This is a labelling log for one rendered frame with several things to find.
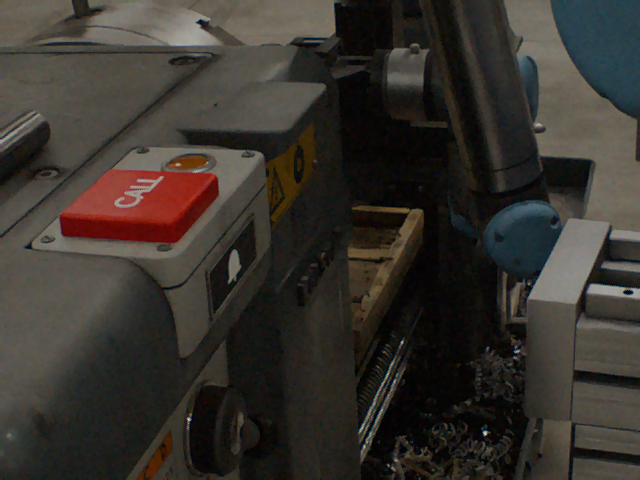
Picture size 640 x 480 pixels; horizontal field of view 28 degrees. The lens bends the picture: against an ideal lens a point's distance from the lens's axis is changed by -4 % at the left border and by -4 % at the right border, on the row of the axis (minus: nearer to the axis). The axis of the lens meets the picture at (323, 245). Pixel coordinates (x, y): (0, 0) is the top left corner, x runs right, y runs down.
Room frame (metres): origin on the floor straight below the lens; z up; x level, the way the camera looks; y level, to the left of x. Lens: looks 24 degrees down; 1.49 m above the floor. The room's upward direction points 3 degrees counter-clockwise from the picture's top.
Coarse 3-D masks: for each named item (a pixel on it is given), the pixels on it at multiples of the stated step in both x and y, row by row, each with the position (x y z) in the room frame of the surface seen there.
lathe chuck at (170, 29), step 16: (144, 0) 1.11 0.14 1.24; (96, 16) 1.06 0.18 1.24; (112, 16) 1.06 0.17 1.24; (128, 16) 1.06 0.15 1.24; (144, 16) 1.06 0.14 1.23; (160, 16) 1.07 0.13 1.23; (176, 16) 1.08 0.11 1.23; (192, 16) 1.09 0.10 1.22; (48, 32) 1.04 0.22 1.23; (144, 32) 1.02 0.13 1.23; (160, 32) 1.03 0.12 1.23; (176, 32) 1.04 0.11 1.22; (192, 32) 1.05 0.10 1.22
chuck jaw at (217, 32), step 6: (198, 24) 1.08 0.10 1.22; (204, 30) 1.08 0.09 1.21; (210, 30) 1.09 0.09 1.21; (216, 30) 1.09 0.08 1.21; (222, 30) 1.13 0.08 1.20; (216, 36) 1.08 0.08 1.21; (222, 36) 1.09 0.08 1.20; (228, 36) 1.13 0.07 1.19; (234, 36) 1.13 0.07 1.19; (222, 42) 1.08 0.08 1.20; (228, 42) 1.08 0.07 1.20; (234, 42) 1.09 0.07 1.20; (240, 42) 1.13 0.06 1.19
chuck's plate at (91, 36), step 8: (56, 32) 1.03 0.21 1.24; (64, 32) 1.02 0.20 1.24; (72, 32) 1.02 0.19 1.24; (80, 32) 1.01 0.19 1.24; (88, 32) 1.01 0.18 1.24; (96, 32) 1.01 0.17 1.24; (104, 32) 1.01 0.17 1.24; (112, 32) 1.01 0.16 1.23; (120, 32) 1.01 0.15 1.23; (128, 32) 1.02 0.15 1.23; (32, 40) 1.03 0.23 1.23; (40, 40) 1.01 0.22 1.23; (48, 40) 1.01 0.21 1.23; (56, 40) 1.00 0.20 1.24; (64, 40) 1.00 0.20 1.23; (72, 40) 1.00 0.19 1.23; (80, 40) 1.00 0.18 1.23; (88, 40) 0.99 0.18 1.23; (96, 40) 0.99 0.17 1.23; (104, 40) 0.99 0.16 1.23; (112, 40) 0.99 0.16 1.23; (120, 40) 0.99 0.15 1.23; (128, 40) 1.00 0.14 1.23; (136, 40) 1.00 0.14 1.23; (144, 40) 1.01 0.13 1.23; (152, 40) 1.01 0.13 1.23
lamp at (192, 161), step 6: (186, 156) 0.64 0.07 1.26; (192, 156) 0.64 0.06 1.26; (198, 156) 0.64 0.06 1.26; (174, 162) 0.63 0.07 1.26; (180, 162) 0.63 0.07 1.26; (186, 162) 0.63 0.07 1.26; (192, 162) 0.63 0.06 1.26; (198, 162) 0.63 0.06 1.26; (204, 162) 0.63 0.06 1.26; (174, 168) 0.63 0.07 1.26; (180, 168) 0.63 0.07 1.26; (186, 168) 0.63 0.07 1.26
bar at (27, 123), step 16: (32, 112) 0.68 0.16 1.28; (16, 128) 0.66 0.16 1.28; (32, 128) 0.67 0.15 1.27; (48, 128) 0.68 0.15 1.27; (0, 144) 0.64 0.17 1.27; (16, 144) 0.65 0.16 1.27; (32, 144) 0.66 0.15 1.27; (0, 160) 0.63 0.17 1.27; (16, 160) 0.64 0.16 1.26; (0, 176) 0.63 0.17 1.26
